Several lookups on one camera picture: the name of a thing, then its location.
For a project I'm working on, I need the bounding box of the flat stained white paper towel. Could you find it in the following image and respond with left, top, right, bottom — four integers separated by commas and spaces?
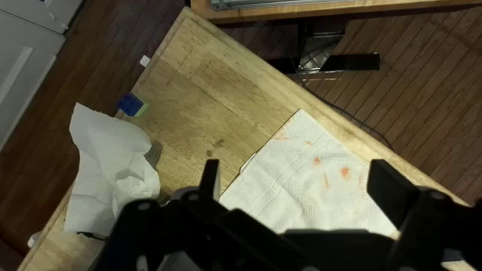
221, 110, 398, 237

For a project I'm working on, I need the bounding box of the crumpled white paper towel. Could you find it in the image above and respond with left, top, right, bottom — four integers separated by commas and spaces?
64, 103, 162, 237

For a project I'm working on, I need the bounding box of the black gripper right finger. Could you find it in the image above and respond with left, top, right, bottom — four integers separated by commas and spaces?
367, 160, 418, 226

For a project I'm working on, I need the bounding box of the blue and green sponge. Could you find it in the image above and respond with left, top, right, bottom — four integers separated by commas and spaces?
118, 94, 147, 118

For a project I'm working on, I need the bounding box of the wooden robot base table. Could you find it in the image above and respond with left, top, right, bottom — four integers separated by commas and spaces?
189, 0, 482, 24

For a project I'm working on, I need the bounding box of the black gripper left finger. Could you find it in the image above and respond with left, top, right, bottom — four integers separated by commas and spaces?
200, 160, 221, 199

